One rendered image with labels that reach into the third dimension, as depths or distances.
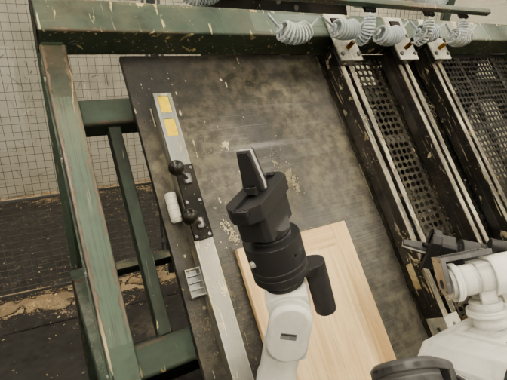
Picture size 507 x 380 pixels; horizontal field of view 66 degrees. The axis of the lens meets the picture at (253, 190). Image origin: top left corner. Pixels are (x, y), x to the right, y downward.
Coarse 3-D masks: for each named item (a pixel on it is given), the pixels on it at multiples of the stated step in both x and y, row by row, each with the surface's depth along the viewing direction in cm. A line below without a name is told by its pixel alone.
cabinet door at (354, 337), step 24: (312, 240) 114; (336, 240) 117; (240, 264) 103; (336, 264) 115; (360, 264) 118; (336, 288) 112; (360, 288) 115; (264, 312) 100; (312, 312) 106; (336, 312) 109; (360, 312) 112; (312, 336) 104; (336, 336) 107; (360, 336) 109; (384, 336) 112; (312, 360) 101; (336, 360) 104; (360, 360) 107; (384, 360) 110
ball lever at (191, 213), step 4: (184, 212) 87; (188, 212) 87; (192, 212) 87; (196, 212) 88; (184, 216) 87; (188, 216) 86; (192, 216) 86; (196, 216) 87; (184, 220) 87; (188, 220) 86; (192, 220) 87; (196, 220) 87; (200, 220) 97; (188, 224) 87; (192, 224) 87; (196, 224) 98; (200, 224) 97; (204, 224) 98
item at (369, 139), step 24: (336, 48) 134; (336, 72) 139; (336, 96) 140; (360, 96) 136; (360, 120) 133; (360, 144) 134; (384, 144) 132; (384, 168) 128; (384, 192) 129; (408, 216) 127; (432, 288) 119; (432, 312) 120; (456, 312) 119
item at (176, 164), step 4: (176, 160) 90; (172, 164) 89; (176, 164) 89; (180, 164) 90; (168, 168) 90; (172, 168) 89; (176, 168) 89; (180, 168) 89; (184, 168) 91; (172, 172) 89; (176, 172) 89; (180, 172) 90; (184, 176) 97; (188, 176) 100; (184, 180) 100; (188, 180) 100
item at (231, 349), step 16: (160, 96) 107; (160, 112) 106; (160, 128) 106; (176, 144) 104; (176, 176) 101; (176, 192) 103; (192, 240) 98; (208, 240) 99; (208, 256) 97; (208, 272) 96; (208, 288) 94; (224, 288) 96; (208, 304) 95; (224, 304) 95; (224, 320) 93; (224, 336) 92; (240, 336) 94; (224, 352) 91; (240, 352) 92; (224, 368) 93; (240, 368) 91
